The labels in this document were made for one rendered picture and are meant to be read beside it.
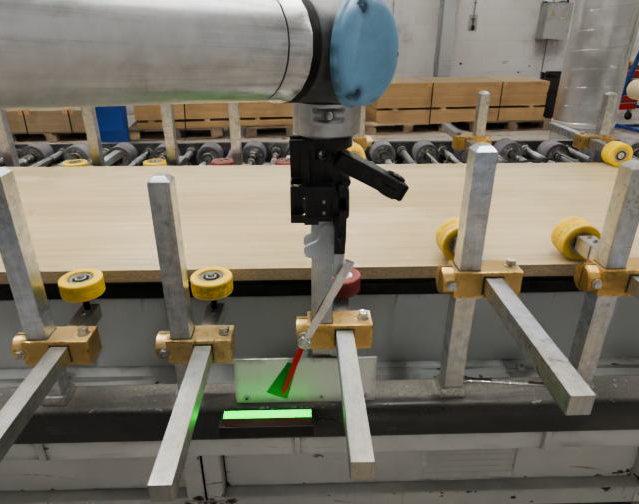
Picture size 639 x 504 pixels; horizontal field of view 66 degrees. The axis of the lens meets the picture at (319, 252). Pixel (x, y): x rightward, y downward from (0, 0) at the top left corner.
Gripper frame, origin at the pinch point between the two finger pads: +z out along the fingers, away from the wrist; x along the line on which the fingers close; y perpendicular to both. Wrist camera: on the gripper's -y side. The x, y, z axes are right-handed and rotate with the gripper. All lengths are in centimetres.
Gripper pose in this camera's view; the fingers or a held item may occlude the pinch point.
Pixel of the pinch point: (339, 266)
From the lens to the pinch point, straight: 74.9
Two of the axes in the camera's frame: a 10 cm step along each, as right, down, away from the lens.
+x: 0.3, 4.2, -9.0
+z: 0.0, 9.1, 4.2
